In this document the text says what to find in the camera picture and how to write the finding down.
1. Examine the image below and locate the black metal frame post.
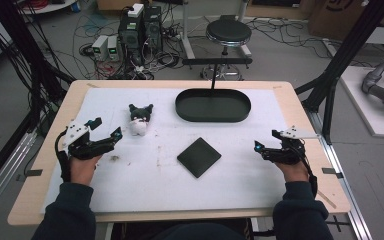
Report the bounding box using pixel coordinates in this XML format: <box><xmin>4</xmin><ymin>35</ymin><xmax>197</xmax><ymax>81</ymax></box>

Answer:
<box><xmin>294</xmin><ymin>0</ymin><xmax>384</xmax><ymax>145</ymax></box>

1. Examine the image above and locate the grey power supply unit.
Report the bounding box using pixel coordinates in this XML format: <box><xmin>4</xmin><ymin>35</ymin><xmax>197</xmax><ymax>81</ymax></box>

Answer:
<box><xmin>107</xmin><ymin>35</ymin><xmax>120</xmax><ymax>62</ymax></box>
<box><xmin>91</xmin><ymin>34</ymin><xmax>110</xmax><ymax>62</ymax></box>

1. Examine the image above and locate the black oval tray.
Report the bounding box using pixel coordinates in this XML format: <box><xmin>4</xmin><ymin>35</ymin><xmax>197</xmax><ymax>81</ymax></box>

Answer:
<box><xmin>174</xmin><ymin>88</ymin><xmax>252</xmax><ymax>123</ymax></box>

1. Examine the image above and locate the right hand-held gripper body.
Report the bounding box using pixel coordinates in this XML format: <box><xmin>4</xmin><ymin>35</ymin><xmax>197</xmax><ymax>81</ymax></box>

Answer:
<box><xmin>262</xmin><ymin>125</ymin><xmax>319</xmax><ymax>166</ymax></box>

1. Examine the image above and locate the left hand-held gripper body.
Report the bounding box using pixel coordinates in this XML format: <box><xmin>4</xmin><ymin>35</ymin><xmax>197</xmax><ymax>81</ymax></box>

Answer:
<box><xmin>61</xmin><ymin>120</ymin><xmax>116</xmax><ymax>160</ymax></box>

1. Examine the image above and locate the black frame post with cables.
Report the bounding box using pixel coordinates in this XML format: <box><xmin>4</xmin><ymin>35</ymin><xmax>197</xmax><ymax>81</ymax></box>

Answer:
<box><xmin>0</xmin><ymin>0</ymin><xmax>77</xmax><ymax>135</ymax></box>

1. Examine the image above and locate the white table mat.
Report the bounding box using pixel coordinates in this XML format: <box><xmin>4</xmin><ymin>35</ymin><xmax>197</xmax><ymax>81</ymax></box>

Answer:
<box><xmin>39</xmin><ymin>87</ymin><xmax>296</xmax><ymax>214</ymax></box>

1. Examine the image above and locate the black square pad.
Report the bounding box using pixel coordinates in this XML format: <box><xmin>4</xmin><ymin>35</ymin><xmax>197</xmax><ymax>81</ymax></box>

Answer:
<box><xmin>176</xmin><ymin>136</ymin><xmax>223</xmax><ymax>179</ymax></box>

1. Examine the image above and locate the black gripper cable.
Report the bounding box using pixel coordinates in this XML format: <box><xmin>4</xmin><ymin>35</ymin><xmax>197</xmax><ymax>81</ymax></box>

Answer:
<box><xmin>55</xmin><ymin>130</ymin><xmax>72</xmax><ymax>183</ymax></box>
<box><xmin>299</xmin><ymin>155</ymin><xmax>319</xmax><ymax>200</ymax></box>

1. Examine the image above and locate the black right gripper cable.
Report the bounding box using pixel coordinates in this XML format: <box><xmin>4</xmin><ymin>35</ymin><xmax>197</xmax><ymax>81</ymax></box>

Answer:
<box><xmin>299</xmin><ymin>155</ymin><xmax>319</xmax><ymax>200</ymax></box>

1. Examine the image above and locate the cardboard box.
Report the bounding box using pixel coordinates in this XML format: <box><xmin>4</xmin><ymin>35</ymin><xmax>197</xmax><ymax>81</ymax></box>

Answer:
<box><xmin>307</xmin><ymin>0</ymin><xmax>372</xmax><ymax>42</ymax></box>

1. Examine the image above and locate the black round stool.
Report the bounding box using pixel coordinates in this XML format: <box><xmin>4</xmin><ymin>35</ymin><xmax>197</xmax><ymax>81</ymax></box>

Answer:
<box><xmin>200</xmin><ymin>18</ymin><xmax>253</xmax><ymax>81</ymax></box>

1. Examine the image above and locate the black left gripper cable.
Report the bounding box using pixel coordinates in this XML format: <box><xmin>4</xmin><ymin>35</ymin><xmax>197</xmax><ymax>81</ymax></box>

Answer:
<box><xmin>55</xmin><ymin>130</ymin><xmax>72</xmax><ymax>183</ymax></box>

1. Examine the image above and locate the black and white plush dog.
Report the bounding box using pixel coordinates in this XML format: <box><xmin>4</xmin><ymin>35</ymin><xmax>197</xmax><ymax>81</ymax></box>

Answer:
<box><xmin>128</xmin><ymin>103</ymin><xmax>155</xmax><ymax>137</ymax></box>

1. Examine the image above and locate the black computer tower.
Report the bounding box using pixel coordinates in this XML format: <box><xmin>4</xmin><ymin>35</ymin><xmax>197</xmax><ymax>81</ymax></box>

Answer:
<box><xmin>117</xmin><ymin>9</ymin><xmax>145</xmax><ymax>65</ymax></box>
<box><xmin>143</xmin><ymin>4</ymin><xmax>164</xmax><ymax>52</ymax></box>

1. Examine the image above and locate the aluminium rail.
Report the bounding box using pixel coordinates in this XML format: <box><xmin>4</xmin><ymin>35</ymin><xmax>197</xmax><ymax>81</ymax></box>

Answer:
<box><xmin>0</xmin><ymin>131</ymin><xmax>38</xmax><ymax>222</ymax></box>
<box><xmin>307</xmin><ymin>111</ymin><xmax>374</xmax><ymax>240</ymax></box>

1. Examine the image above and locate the tangle of floor cables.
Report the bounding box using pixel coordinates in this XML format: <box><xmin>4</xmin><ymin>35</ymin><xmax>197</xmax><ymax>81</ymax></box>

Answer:
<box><xmin>73</xmin><ymin>9</ymin><xmax>185</xmax><ymax>81</ymax></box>

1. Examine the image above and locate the person's left hand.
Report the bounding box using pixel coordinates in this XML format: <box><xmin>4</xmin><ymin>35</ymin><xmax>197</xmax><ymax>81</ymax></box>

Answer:
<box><xmin>69</xmin><ymin>154</ymin><xmax>103</xmax><ymax>187</ymax></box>

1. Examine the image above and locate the person's right hand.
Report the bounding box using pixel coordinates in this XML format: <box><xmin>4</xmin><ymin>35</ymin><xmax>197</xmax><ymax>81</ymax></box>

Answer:
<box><xmin>274</xmin><ymin>161</ymin><xmax>310</xmax><ymax>184</ymax></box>

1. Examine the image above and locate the white platform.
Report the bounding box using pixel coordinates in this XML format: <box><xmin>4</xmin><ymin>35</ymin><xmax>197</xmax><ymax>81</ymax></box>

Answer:
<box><xmin>339</xmin><ymin>65</ymin><xmax>384</xmax><ymax>139</ymax></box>

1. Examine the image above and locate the white adapter box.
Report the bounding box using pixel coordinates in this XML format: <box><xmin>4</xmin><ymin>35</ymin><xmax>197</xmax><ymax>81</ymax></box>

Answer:
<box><xmin>127</xmin><ymin>3</ymin><xmax>145</xmax><ymax>19</ymax></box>

